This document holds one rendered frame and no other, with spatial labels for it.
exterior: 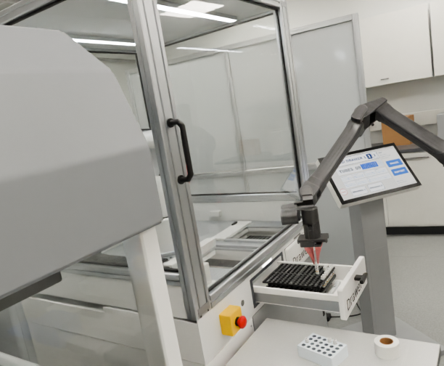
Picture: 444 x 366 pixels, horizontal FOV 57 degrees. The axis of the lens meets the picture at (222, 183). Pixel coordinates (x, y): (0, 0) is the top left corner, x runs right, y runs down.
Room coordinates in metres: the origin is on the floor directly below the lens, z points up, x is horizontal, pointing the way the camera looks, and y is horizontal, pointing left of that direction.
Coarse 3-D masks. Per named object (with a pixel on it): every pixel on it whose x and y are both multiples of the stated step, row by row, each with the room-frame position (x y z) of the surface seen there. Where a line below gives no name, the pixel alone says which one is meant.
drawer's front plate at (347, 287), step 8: (360, 256) 1.46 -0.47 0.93; (360, 264) 1.40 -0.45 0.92; (352, 272) 1.33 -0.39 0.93; (360, 272) 1.40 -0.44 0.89; (344, 280) 1.28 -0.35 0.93; (352, 280) 1.31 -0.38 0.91; (344, 288) 1.24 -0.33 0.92; (352, 288) 1.30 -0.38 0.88; (344, 296) 1.23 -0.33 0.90; (352, 296) 1.29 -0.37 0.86; (344, 304) 1.22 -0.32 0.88; (352, 304) 1.29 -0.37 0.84; (344, 312) 1.22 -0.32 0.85
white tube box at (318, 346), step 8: (312, 336) 1.20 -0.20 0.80; (320, 336) 1.19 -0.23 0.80; (304, 344) 1.17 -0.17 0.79; (312, 344) 1.17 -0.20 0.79; (320, 344) 1.15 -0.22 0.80; (328, 344) 1.14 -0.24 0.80; (336, 344) 1.14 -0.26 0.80; (344, 344) 1.13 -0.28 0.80; (304, 352) 1.15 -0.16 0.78; (312, 352) 1.12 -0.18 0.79; (320, 352) 1.11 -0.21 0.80; (328, 352) 1.10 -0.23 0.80; (336, 352) 1.10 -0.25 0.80; (344, 352) 1.11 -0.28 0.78; (312, 360) 1.13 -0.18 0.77; (320, 360) 1.10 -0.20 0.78; (328, 360) 1.08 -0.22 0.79; (336, 360) 1.08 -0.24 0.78
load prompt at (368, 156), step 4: (368, 152) 2.36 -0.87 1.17; (372, 152) 2.36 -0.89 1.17; (376, 152) 2.36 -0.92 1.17; (352, 156) 2.33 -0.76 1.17; (356, 156) 2.33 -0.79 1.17; (360, 156) 2.33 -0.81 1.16; (364, 156) 2.34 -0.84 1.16; (368, 156) 2.34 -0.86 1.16; (372, 156) 2.34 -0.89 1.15; (376, 156) 2.34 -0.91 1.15; (344, 160) 2.30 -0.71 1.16; (348, 160) 2.30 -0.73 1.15; (352, 160) 2.31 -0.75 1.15; (356, 160) 2.31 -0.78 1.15; (360, 160) 2.31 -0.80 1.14; (364, 160) 2.31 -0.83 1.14; (340, 164) 2.28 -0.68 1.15; (344, 164) 2.28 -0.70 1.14; (348, 164) 2.29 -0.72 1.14
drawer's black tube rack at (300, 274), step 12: (288, 264) 1.56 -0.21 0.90; (300, 264) 1.54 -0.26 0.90; (276, 276) 1.47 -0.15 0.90; (288, 276) 1.46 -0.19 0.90; (300, 276) 1.43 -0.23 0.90; (312, 276) 1.42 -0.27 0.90; (288, 288) 1.41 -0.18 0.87; (300, 288) 1.39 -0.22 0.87; (312, 288) 1.38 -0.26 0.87; (324, 288) 1.36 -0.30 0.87
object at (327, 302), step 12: (276, 264) 1.63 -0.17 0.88; (312, 264) 1.55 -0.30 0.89; (324, 264) 1.52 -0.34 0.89; (336, 264) 1.50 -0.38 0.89; (264, 276) 1.53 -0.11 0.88; (336, 276) 1.49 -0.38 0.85; (264, 288) 1.40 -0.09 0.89; (276, 288) 1.38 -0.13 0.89; (264, 300) 1.40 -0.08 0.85; (276, 300) 1.37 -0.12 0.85; (288, 300) 1.35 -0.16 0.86; (300, 300) 1.32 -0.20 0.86; (312, 300) 1.30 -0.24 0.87; (324, 300) 1.27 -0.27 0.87; (336, 300) 1.25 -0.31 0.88; (336, 312) 1.26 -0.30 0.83
